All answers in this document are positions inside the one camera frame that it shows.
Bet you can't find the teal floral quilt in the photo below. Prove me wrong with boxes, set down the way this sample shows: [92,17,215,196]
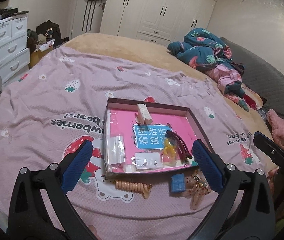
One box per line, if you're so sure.
[167,28,249,111]

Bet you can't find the clear plastic bag card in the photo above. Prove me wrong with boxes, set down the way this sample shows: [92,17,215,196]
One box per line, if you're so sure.
[106,135,126,165]

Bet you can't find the pink fluffy garment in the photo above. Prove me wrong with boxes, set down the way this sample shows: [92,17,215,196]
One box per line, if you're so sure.
[267,109,284,150]

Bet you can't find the maroon banana hair clip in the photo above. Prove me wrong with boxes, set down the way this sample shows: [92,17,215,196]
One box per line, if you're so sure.
[166,130,193,160]

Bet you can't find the tan bed sheet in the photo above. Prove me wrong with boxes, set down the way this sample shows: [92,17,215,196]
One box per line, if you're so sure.
[64,34,272,138]

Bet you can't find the pile of dark clothes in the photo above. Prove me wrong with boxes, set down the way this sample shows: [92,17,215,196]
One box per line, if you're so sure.
[26,20,63,54]

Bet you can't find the pink book in tray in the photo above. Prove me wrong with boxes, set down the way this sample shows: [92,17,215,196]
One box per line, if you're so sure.
[107,108,200,173]

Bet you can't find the pink strawberry blanket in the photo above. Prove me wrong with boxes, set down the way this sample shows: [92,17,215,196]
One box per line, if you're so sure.
[0,47,269,239]

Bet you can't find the white drawer cabinet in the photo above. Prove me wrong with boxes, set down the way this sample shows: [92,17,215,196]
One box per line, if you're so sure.
[0,12,30,84]

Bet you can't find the grey headboard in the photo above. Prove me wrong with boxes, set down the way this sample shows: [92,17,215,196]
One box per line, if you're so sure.
[220,36,284,119]

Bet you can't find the pink pajama clothes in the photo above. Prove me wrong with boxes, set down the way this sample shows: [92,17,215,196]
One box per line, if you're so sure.
[205,64,245,98]

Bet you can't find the beige dotted mesh bow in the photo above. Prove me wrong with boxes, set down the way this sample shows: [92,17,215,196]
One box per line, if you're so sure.
[182,170,211,210]

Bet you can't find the white wardrobe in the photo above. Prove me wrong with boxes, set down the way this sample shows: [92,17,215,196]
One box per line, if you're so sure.
[100,0,216,46]

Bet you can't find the blue square eraser block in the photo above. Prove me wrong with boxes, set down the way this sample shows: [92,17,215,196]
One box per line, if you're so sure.
[170,173,186,193]

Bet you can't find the yellow ring in bag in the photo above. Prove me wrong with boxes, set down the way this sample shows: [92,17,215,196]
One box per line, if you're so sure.
[160,137,183,167]

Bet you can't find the white hair claw clip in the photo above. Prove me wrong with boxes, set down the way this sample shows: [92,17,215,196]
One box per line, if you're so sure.
[135,103,153,125]

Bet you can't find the orange spiral hair tie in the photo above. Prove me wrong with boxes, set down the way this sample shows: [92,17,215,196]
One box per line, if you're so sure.
[114,179,153,200]

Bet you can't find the dark cardboard box tray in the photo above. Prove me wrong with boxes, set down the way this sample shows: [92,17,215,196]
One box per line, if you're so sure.
[103,97,215,177]

